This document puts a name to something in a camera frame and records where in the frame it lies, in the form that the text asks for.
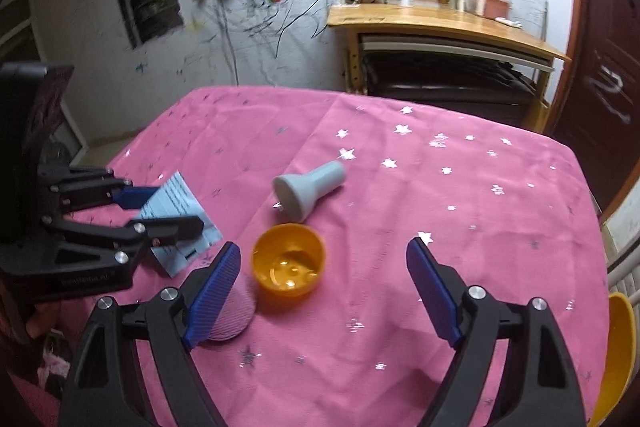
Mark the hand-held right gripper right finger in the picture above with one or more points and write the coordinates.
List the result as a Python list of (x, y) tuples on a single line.
[(432, 292)]

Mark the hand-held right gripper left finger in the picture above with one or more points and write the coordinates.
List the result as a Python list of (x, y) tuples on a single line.
[(215, 294)]

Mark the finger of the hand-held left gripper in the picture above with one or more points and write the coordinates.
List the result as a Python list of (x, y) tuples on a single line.
[(137, 197), (175, 228)]

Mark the blue and white leaflet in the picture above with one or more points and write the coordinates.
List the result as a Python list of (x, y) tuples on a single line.
[(175, 202)]

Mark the orange plastic bowl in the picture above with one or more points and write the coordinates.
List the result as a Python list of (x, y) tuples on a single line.
[(280, 254)]

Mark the person's left hand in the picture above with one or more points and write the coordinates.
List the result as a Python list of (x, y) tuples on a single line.
[(42, 321)]

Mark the pink mesh scrubber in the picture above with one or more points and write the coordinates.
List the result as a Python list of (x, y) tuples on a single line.
[(235, 312)]

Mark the pink star tablecloth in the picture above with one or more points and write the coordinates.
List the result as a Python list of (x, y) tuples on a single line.
[(400, 217)]

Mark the grey plastic funnel-shaped cap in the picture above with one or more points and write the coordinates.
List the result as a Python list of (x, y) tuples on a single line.
[(310, 189)]

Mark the white slatted cabinet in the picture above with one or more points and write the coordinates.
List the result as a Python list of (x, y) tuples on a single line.
[(625, 257)]

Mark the yellow chair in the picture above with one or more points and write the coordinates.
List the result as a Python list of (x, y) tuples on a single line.
[(617, 357)]

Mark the white keyboard tray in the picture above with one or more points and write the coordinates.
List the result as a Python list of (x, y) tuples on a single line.
[(450, 47)]

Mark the wooden desk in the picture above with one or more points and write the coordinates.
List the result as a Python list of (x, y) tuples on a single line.
[(425, 19)]

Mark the white remote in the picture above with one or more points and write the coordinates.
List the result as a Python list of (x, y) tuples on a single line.
[(507, 23)]

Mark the pink box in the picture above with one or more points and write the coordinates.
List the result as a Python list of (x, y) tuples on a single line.
[(496, 8)]

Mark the brown door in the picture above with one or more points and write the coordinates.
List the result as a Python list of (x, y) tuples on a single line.
[(605, 57)]

